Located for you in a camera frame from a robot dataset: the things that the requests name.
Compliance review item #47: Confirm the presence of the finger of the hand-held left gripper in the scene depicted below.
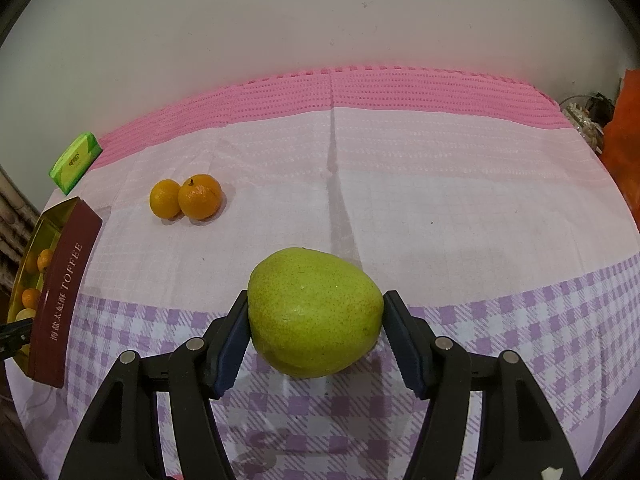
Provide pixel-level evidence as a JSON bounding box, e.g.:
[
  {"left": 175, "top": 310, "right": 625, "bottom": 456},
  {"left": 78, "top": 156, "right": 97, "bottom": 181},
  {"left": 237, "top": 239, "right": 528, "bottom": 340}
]
[{"left": 0, "top": 321, "right": 32, "bottom": 359}]

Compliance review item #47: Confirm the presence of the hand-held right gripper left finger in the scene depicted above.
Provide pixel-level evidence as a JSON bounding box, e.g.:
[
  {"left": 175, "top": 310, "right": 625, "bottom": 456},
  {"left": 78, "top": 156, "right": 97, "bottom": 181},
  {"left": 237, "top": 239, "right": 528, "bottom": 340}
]
[{"left": 59, "top": 290, "right": 251, "bottom": 480}]

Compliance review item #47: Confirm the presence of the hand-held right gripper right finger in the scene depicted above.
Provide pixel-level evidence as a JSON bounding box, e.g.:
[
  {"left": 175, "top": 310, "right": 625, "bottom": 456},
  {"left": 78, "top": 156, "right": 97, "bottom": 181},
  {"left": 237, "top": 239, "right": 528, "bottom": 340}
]
[{"left": 382, "top": 290, "right": 583, "bottom": 480}]

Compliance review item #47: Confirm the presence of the maroon and gold tin box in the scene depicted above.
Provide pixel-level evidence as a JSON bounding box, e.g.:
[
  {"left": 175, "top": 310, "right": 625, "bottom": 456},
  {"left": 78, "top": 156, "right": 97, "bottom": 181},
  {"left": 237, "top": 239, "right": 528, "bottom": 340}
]
[{"left": 6, "top": 197, "right": 103, "bottom": 390}]

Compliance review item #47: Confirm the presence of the green pomelo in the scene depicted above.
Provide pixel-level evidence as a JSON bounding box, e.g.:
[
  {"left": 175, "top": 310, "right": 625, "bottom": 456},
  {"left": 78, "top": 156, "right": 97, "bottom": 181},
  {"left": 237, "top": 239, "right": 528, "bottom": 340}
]
[{"left": 247, "top": 247, "right": 385, "bottom": 378}]

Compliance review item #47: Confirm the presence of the pink and purple checked tablecloth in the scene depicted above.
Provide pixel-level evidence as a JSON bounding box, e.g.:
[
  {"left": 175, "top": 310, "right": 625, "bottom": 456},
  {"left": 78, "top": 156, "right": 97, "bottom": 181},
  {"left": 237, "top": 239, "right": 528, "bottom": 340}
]
[{"left": 5, "top": 64, "right": 640, "bottom": 480}]

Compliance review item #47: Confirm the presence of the tangerine with stem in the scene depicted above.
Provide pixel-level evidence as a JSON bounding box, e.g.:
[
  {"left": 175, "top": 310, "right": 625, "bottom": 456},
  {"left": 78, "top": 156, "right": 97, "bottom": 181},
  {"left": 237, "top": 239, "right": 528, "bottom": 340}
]
[{"left": 178, "top": 174, "right": 223, "bottom": 221}]

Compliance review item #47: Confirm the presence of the green tissue packet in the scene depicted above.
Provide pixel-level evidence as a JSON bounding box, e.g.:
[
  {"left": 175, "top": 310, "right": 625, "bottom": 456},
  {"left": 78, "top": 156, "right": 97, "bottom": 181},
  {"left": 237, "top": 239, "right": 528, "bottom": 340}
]
[{"left": 48, "top": 132, "right": 103, "bottom": 196}]

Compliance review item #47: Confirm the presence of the clear plastic packaging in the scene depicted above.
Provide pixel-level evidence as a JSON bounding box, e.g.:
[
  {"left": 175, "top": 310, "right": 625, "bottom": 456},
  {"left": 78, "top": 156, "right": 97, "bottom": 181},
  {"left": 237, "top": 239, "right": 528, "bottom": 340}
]
[{"left": 559, "top": 92, "right": 615, "bottom": 150}]

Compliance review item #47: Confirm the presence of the orange plastic bag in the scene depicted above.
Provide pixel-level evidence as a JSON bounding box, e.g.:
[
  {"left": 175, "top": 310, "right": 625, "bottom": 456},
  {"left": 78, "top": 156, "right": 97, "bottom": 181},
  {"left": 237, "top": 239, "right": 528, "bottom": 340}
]
[{"left": 599, "top": 69, "right": 640, "bottom": 243}]

